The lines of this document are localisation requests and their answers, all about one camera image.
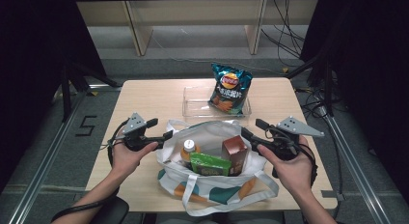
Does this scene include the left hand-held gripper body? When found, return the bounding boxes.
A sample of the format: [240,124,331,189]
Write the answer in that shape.
[122,112,160,153]

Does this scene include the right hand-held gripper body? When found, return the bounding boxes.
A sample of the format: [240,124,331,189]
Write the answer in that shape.
[264,116,325,162]

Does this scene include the brown carton box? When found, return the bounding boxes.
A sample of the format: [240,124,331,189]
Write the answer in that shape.
[221,134,249,178]

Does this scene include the orange drink bottle white cap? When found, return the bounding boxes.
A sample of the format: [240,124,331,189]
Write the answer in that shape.
[179,139,202,170]

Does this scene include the clear plastic container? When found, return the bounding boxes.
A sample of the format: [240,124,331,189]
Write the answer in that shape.
[181,85,253,119]

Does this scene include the teal chip bag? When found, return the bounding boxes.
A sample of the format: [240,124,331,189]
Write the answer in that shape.
[207,63,254,116]

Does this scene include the green snack pouch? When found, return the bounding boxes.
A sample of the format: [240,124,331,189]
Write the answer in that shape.
[189,152,233,178]

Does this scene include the white patterned tote bag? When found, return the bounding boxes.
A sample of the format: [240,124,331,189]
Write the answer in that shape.
[156,119,280,217]

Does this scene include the person's left hand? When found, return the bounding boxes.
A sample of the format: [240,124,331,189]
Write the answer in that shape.
[110,141,159,183]

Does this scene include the person's right hand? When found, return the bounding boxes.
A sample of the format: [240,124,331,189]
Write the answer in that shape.
[256,135,317,194]

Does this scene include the black metal stand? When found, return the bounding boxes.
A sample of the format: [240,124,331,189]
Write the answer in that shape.
[284,53,336,117]
[60,61,122,122]

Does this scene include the black chair seat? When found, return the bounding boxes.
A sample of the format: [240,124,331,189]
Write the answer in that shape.
[86,196,130,224]

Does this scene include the light wooden desk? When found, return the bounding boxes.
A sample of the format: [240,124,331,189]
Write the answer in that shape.
[76,0,319,57]

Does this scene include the person's grey trousers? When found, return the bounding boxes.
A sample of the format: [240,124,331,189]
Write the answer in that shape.
[160,212,281,224]

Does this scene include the dark curtain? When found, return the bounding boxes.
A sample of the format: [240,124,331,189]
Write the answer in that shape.
[0,0,109,193]
[300,0,409,199]

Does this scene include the right hand-held gripper black cable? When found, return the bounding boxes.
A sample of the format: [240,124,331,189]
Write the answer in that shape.
[300,142,319,188]

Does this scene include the hand-held gripper black cable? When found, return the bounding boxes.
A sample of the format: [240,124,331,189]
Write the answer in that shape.
[51,119,129,223]
[300,142,319,188]

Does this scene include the black floor cable tangle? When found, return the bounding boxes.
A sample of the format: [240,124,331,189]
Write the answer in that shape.
[295,85,327,121]

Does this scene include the left hand-held gripper black cable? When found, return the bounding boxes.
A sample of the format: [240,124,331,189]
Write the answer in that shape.
[51,119,129,223]

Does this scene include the metal floor rail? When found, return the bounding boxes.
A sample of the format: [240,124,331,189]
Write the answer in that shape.
[8,85,97,224]
[321,104,392,224]

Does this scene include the black hanging cables bundle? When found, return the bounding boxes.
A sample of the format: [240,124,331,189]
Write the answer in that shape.
[259,0,307,68]

